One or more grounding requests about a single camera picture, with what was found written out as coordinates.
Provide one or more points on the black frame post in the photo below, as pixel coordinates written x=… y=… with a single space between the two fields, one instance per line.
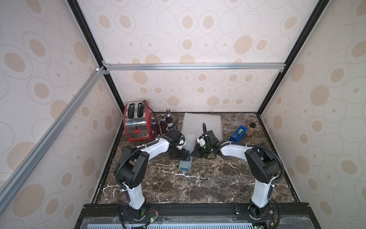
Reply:
x=80 y=18
x=305 y=33

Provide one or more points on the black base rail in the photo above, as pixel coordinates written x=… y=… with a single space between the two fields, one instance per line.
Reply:
x=197 y=216

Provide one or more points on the black right frame post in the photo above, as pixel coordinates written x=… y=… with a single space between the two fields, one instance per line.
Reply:
x=305 y=33

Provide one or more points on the diagonal aluminium frame bar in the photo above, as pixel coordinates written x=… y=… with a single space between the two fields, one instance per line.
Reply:
x=28 y=165

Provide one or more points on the horizontal aluminium frame bar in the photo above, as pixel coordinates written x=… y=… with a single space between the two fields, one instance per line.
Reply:
x=202 y=66

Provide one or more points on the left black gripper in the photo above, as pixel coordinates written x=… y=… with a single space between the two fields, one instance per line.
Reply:
x=184 y=157

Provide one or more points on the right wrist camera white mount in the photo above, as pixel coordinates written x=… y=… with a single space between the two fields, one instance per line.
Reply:
x=201 y=141

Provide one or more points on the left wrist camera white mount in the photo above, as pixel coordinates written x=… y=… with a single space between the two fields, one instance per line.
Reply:
x=181 y=142

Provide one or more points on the blue tape dispenser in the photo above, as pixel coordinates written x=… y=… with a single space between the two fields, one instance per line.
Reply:
x=238 y=134

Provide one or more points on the brown spice jar black lid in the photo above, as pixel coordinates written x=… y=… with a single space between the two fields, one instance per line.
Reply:
x=251 y=128

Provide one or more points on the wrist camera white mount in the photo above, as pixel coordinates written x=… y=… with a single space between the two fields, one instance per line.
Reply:
x=201 y=141
x=181 y=142

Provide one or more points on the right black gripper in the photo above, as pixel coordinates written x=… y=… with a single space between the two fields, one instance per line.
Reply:
x=204 y=151

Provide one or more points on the black left frame post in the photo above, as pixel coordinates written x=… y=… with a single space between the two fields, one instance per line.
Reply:
x=80 y=18

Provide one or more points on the purple bottle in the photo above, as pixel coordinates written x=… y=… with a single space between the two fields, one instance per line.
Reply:
x=155 y=127
x=164 y=124
x=169 y=119

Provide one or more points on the clear drinking glass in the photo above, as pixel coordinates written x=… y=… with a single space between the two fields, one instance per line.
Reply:
x=240 y=119

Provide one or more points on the blue liquid glass bottle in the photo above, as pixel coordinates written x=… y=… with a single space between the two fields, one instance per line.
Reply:
x=185 y=166

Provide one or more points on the red and chrome toaster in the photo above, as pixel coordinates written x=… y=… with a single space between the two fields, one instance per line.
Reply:
x=137 y=121

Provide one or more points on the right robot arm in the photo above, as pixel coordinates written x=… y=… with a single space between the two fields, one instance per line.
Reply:
x=265 y=165

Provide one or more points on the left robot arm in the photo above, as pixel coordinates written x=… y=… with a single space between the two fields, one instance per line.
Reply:
x=131 y=167

